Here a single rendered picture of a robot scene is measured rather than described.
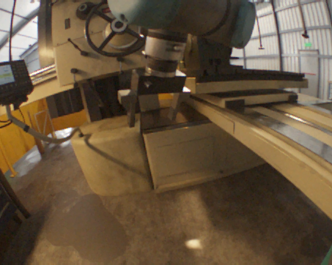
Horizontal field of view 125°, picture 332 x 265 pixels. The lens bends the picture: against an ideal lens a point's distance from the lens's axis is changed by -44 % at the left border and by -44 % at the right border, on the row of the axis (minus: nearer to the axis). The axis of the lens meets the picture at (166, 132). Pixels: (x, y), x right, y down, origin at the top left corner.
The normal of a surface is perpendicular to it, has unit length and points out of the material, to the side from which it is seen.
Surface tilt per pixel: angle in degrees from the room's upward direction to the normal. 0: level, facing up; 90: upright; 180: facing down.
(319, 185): 90
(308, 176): 90
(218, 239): 0
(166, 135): 90
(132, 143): 90
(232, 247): 0
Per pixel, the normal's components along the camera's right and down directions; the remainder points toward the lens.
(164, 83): 0.46, 0.63
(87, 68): 0.15, 0.36
